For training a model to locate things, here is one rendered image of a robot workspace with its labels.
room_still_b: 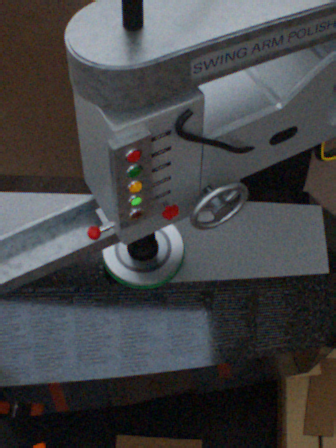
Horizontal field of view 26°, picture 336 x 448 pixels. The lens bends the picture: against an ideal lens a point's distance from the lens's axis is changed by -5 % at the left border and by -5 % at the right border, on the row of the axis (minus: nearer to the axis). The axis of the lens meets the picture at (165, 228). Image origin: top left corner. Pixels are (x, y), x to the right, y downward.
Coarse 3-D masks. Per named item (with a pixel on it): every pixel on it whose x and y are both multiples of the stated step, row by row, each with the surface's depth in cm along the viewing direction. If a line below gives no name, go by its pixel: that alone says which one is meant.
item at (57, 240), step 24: (48, 216) 175; (72, 216) 179; (96, 216) 181; (0, 240) 171; (24, 240) 177; (48, 240) 177; (72, 240) 177; (96, 240) 172; (0, 264) 173; (24, 264) 173; (48, 264) 169; (0, 288) 166
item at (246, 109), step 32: (288, 64) 157; (320, 64) 154; (224, 96) 159; (256, 96) 159; (288, 96) 158; (320, 96) 162; (224, 128) 156; (256, 128) 160; (288, 128) 167; (320, 128) 174; (224, 160) 164; (256, 160) 171
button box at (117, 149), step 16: (112, 144) 137; (128, 144) 137; (144, 144) 140; (112, 160) 140; (144, 160) 144; (112, 176) 145; (144, 176) 148; (144, 192) 153; (128, 208) 155; (144, 208) 158; (128, 224) 160
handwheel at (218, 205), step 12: (204, 192) 169; (216, 192) 161; (240, 192) 166; (204, 204) 161; (216, 204) 165; (228, 204) 166; (240, 204) 170; (192, 216) 164; (216, 216) 168; (228, 216) 172; (204, 228) 170
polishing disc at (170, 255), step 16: (160, 240) 200; (176, 240) 200; (112, 256) 197; (128, 256) 197; (160, 256) 197; (176, 256) 197; (112, 272) 195; (128, 272) 195; (144, 272) 195; (160, 272) 195
